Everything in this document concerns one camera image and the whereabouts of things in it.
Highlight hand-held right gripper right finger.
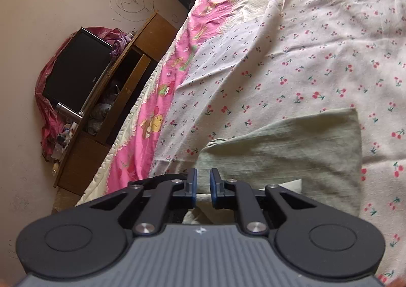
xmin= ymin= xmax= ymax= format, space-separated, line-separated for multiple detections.
xmin=209 ymin=168 xmax=316 ymax=235

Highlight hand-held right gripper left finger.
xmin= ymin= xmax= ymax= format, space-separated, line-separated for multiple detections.
xmin=90 ymin=168 xmax=198 ymax=237

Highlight green pants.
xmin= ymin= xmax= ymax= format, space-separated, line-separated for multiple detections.
xmin=184 ymin=108 xmax=364 ymax=226

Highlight pink cartoon quilt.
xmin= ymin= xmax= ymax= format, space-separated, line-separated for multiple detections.
xmin=76 ymin=0 xmax=406 ymax=205

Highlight wooden cabinet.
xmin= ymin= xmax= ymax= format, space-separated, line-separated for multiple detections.
xmin=52 ymin=9 xmax=178 ymax=197

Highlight grey cloth bundle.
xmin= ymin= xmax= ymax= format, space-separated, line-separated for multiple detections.
xmin=84 ymin=84 xmax=122 ymax=136

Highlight metal flask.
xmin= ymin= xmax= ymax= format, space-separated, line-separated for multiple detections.
xmin=55 ymin=101 xmax=83 ymax=118

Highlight cherry print bed sheet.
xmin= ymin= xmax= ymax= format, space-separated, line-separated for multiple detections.
xmin=149 ymin=0 xmax=406 ymax=284

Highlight black television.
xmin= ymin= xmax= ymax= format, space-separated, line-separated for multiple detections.
xmin=42 ymin=27 xmax=114 ymax=114

